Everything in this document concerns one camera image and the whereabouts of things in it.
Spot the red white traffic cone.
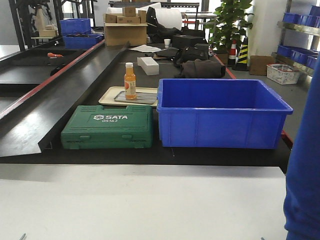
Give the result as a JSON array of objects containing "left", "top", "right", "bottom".
[{"left": 227, "top": 39, "right": 237, "bottom": 67}]

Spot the brown cardboard box on floor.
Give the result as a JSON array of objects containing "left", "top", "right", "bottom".
[{"left": 249, "top": 55, "right": 276, "bottom": 76}]

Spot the person in blue clothing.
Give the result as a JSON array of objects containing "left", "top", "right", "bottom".
[{"left": 283, "top": 63, "right": 320, "bottom": 240}]

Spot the black yellow traffic cone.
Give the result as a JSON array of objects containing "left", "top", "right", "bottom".
[{"left": 232, "top": 36, "right": 249, "bottom": 71}]

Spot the green SATA tool case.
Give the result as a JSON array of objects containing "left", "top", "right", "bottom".
[{"left": 60, "top": 105, "right": 154, "bottom": 150}]

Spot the orange handled tool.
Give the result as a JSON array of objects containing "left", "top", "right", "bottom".
[{"left": 47, "top": 52, "right": 63, "bottom": 58}]

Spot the white rectangular box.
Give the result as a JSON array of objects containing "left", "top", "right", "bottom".
[{"left": 137, "top": 57, "right": 160, "bottom": 76}]

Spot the large cardboard box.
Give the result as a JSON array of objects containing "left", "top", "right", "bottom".
[{"left": 104, "top": 23, "right": 148, "bottom": 46}]

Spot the white paper cup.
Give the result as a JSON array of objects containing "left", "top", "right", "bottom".
[{"left": 164, "top": 38, "right": 171, "bottom": 48}]

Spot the black bag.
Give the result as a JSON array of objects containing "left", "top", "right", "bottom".
[{"left": 173, "top": 46, "right": 209, "bottom": 68}]

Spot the orange juice bottle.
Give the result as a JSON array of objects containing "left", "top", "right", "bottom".
[{"left": 124, "top": 62, "right": 137, "bottom": 100}]

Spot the large blue plastic bin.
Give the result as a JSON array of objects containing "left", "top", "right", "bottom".
[{"left": 156, "top": 78, "right": 293, "bottom": 149}]

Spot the beige plastic tray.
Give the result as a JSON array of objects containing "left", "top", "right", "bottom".
[{"left": 98, "top": 86, "right": 158, "bottom": 108}]

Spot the potted green plant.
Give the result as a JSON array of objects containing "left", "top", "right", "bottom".
[{"left": 206, "top": 0, "right": 253, "bottom": 56}]

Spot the dark folded cloth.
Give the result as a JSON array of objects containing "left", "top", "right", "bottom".
[{"left": 174, "top": 59, "right": 226, "bottom": 79}]

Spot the white plastic basket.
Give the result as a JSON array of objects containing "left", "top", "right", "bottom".
[{"left": 266, "top": 63, "right": 300, "bottom": 85}]

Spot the small metal tray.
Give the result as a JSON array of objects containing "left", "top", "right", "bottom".
[{"left": 114, "top": 91, "right": 157, "bottom": 105}]

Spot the blue bin on conveyor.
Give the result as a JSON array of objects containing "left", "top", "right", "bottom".
[{"left": 63, "top": 34, "right": 105, "bottom": 49}]

